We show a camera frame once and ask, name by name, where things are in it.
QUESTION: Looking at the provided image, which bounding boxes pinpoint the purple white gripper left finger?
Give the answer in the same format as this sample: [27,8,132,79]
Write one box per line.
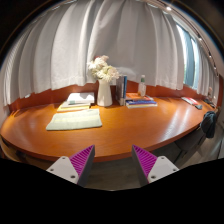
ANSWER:
[47,145,95,187]

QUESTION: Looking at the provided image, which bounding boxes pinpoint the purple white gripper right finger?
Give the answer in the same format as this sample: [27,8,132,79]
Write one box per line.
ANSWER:
[132,145,178,186]

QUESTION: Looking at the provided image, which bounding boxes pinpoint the light green folded towel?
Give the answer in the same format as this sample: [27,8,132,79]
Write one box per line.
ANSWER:
[46,109,102,131]

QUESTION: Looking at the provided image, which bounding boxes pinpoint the grey office chair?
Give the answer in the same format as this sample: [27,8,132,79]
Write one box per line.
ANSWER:
[174,128,206,167]

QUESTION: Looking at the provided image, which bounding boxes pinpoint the yellow book under stack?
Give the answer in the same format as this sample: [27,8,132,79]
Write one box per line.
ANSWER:
[57,101,91,112]

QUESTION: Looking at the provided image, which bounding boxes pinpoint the flat stacked colourful books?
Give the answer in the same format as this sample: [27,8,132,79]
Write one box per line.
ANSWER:
[126,93,157,108]

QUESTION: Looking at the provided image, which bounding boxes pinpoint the white book on stack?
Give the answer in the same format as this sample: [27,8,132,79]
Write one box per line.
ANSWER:
[67,92,95,104]

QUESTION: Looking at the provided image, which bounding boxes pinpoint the white ceramic vase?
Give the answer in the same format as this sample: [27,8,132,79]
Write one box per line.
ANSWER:
[97,80,112,107]

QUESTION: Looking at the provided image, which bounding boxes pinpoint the red booklet on table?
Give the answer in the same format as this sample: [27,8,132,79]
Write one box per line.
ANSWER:
[181,97,202,110]

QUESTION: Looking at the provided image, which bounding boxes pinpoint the clear plastic bottle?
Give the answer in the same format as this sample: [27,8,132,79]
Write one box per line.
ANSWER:
[138,75,146,97]

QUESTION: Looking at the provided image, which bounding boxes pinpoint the upright blue grey books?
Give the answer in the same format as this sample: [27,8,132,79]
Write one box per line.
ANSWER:
[116,75,127,106]

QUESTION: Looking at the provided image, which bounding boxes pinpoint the white flower bouquet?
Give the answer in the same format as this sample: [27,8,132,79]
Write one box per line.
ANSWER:
[87,55,120,82]

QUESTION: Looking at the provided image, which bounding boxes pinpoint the white pleated curtain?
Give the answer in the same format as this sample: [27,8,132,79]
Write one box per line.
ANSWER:
[0,0,219,115]

